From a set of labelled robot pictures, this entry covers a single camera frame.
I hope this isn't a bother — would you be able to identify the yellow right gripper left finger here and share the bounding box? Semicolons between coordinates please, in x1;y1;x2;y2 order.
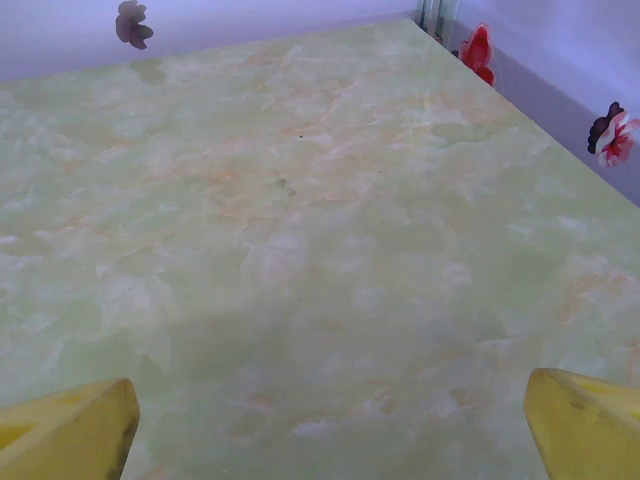
0;377;141;480

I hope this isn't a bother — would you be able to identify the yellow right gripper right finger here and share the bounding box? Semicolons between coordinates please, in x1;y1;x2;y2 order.
523;367;640;480

